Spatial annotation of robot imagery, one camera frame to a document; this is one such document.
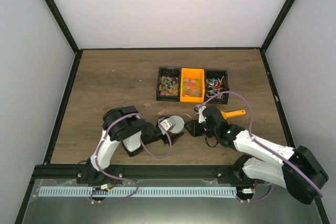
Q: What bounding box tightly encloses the clear plastic cup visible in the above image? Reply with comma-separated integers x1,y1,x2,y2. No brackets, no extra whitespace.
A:
170,128,184,134

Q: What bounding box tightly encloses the black bin with lollipops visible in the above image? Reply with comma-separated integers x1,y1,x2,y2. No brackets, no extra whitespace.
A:
204,69,229,104

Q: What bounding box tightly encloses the black bin with popsicle candies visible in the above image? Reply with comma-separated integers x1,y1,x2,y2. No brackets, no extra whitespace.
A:
156,67,181,102

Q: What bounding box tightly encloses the black frame base bar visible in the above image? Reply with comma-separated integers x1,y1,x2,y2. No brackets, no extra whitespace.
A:
31,164,252,185

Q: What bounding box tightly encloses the pink candy beside cup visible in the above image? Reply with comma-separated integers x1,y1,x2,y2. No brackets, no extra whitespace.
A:
158,109,167,115

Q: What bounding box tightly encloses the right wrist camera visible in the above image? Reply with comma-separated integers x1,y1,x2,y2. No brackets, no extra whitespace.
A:
194,104,206,124

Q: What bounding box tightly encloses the white round lid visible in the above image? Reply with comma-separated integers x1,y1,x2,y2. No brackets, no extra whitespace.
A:
170,115,185,130

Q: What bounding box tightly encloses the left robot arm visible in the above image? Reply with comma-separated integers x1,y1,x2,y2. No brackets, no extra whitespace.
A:
82,106,184,184

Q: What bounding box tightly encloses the orange plastic scoop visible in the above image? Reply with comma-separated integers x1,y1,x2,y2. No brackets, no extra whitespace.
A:
221,110,246,120

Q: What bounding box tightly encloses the yellow bin with star candies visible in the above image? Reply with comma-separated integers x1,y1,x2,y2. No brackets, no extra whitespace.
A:
180,68,205,104

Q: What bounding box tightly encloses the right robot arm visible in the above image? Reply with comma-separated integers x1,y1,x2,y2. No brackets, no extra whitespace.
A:
185,106,329,205

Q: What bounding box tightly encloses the light blue slotted rail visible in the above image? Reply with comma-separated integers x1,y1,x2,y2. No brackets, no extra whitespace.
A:
37,186,237,198

